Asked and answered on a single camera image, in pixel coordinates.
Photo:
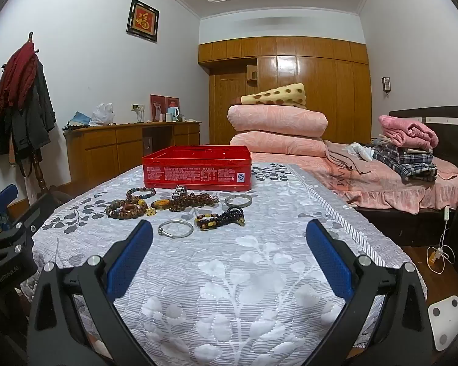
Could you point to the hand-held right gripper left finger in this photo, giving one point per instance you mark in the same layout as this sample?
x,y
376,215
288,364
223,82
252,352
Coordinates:
x,y
131,261

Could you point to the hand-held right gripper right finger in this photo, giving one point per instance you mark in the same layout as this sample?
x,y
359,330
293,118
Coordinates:
x,y
328,261

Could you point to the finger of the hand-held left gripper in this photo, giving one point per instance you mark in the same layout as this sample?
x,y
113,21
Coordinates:
x,y
0,200
32,217

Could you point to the silver bangle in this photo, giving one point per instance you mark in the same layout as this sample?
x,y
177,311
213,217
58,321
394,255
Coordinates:
x,y
164,232
246,199

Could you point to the gold pendant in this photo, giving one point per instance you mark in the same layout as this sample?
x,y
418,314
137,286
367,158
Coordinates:
x,y
150,211

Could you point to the silver wristwatch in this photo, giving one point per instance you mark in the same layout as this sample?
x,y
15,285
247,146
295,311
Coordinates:
x,y
180,190

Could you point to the red tin box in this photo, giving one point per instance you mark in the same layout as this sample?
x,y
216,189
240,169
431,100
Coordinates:
x,y
194,175

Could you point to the wooden coat rack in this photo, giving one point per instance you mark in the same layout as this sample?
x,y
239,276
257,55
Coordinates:
x,y
38,175

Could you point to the pink bed sheet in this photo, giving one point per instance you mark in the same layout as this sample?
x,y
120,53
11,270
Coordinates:
x,y
366,190

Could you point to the wooden sideboard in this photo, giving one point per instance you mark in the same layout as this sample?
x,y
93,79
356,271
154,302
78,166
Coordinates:
x,y
99,152

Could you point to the grey floral bedspread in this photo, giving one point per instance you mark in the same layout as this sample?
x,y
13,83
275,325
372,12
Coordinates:
x,y
229,274

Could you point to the beige cloth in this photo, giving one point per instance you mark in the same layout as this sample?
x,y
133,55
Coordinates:
x,y
343,158

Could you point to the blue cloth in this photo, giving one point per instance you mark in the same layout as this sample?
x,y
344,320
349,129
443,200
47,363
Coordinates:
x,y
78,119

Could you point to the white cloth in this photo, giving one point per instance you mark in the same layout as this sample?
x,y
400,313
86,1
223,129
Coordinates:
x,y
362,151

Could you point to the white plastic bag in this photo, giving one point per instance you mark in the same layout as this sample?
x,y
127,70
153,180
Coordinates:
x,y
102,115

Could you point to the pink folded quilt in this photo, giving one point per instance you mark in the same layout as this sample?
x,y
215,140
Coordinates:
x,y
274,122
278,145

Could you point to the stack of plaid clothes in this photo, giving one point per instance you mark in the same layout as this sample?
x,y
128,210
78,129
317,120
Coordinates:
x,y
408,162

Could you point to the red scarf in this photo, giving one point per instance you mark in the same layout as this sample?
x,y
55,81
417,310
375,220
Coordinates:
x,y
19,72

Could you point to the white bathroom scale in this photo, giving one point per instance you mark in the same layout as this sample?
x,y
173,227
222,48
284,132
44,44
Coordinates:
x,y
447,322

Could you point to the pink folded blanket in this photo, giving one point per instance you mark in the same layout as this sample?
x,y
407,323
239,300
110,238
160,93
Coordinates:
x,y
408,131

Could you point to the light blue kettle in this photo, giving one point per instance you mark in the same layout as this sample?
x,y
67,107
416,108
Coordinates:
x,y
173,114

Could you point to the yellow spotted blanket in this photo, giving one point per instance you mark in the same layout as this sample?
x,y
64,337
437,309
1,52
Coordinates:
x,y
274,95

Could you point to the wooden wardrobe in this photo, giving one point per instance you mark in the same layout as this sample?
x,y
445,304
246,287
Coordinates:
x,y
309,84

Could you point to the dark wooden headboard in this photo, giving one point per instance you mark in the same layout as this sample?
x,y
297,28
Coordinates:
x,y
454,129

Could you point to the wall socket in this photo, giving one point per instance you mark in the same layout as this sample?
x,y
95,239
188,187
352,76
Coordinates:
x,y
138,107

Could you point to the red photo frame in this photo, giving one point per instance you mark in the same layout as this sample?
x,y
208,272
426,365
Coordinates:
x,y
174,101
157,106

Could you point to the wall intercom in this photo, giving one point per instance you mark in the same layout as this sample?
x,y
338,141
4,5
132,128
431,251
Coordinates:
x,y
386,84

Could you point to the framed red wall picture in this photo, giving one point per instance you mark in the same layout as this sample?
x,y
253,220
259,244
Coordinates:
x,y
143,21

